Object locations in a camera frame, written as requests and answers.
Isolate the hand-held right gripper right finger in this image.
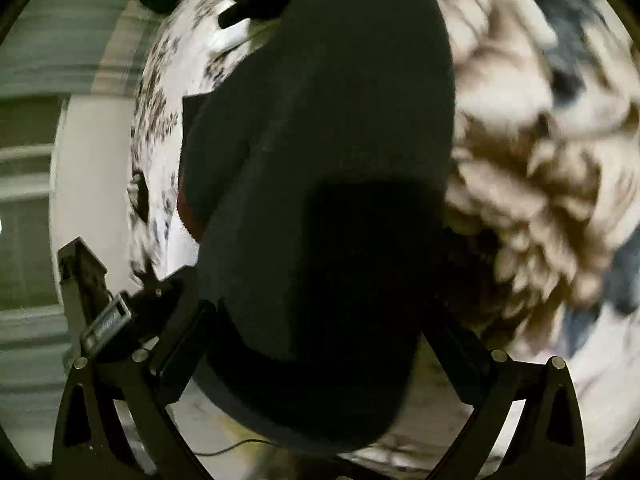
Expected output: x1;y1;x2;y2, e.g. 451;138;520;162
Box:
422;317;587;480

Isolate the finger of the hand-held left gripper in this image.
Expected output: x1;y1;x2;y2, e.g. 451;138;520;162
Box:
132;265;202;341

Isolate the thin black cable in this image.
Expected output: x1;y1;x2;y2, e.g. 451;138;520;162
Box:
194;438;282;457

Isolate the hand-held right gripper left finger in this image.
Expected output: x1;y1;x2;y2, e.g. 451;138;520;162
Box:
51;299;219;480

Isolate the brown white patterned blanket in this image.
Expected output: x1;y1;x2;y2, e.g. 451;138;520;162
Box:
345;0;640;478

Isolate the dark sweater with striped trim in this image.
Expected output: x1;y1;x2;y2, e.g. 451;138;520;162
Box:
137;0;457;457

